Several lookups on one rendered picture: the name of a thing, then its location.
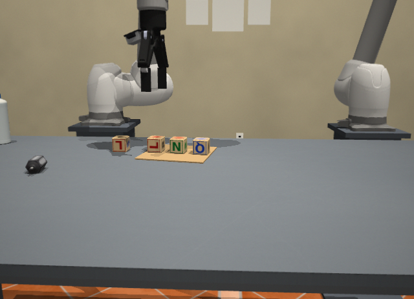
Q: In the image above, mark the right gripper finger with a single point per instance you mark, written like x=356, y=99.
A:
x=144, y=59
x=162, y=62

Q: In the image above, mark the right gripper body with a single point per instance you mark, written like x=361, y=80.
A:
x=153, y=20

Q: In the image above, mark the tan flat mat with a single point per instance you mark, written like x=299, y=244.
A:
x=188, y=156

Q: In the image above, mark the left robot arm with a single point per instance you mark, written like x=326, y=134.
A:
x=368, y=90

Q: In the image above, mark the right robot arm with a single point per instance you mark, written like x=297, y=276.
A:
x=109, y=89

